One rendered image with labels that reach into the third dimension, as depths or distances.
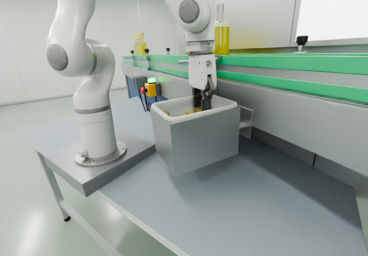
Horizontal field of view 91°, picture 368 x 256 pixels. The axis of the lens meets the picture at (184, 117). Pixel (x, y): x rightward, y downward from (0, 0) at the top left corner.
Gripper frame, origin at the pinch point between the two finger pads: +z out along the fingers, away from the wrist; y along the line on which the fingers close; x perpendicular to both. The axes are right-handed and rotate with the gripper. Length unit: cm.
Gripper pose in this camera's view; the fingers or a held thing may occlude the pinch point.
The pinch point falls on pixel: (201, 103)
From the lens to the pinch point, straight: 58.8
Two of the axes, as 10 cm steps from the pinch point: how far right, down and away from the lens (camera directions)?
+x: -9.1, 2.0, -3.6
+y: -4.1, -3.0, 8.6
